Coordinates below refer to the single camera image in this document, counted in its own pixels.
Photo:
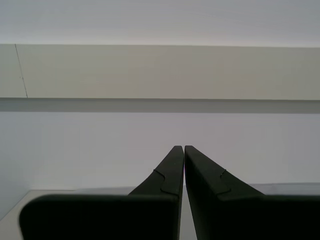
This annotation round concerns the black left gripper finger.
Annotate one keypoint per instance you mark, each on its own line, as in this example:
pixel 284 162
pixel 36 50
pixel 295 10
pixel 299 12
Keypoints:
pixel 100 217
pixel 250 217

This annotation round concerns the beige horizontal wall panel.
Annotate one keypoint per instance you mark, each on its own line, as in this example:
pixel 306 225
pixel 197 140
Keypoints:
pixel 160 72

